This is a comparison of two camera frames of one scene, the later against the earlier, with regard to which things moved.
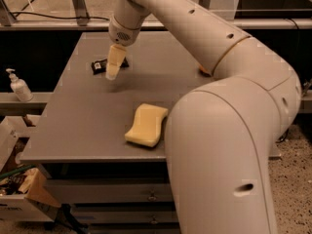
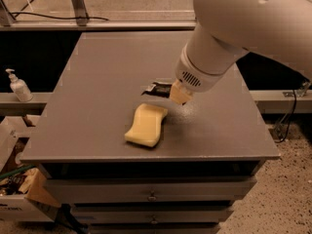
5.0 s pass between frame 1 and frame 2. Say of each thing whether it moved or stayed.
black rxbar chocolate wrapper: moved
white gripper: moved
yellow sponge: stayed
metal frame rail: stayed
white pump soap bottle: stayed
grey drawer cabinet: stayed
